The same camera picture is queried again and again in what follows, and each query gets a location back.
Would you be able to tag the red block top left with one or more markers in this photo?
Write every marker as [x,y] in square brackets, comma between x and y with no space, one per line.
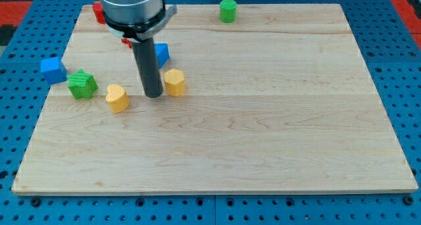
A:
[98,12]

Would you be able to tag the small red block behind rod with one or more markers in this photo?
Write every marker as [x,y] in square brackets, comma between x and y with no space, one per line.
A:
[126,42]

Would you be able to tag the yellow heart block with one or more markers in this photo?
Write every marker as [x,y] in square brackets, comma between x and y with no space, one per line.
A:
[117,98]

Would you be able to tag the blue cube block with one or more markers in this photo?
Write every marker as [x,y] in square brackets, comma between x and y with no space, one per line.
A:
[53,70]

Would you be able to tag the yellow hexagon block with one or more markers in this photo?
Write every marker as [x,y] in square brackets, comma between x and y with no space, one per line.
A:
[174,82]

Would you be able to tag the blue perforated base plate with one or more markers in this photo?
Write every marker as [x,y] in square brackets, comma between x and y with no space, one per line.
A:
[387,44]

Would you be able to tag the light wooden board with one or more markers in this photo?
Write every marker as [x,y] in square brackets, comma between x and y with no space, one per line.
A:
[279,102]

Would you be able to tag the green star block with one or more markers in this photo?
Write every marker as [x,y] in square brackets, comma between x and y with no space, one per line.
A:
[81,84]

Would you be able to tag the blue triangle block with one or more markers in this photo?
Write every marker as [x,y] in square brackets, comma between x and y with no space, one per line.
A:
[162,52]

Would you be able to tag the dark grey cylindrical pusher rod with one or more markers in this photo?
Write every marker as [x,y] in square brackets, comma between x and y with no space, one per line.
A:
[148,67]

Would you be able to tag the green cylinder block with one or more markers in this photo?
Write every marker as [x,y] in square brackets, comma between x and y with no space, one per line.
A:
[228,10]

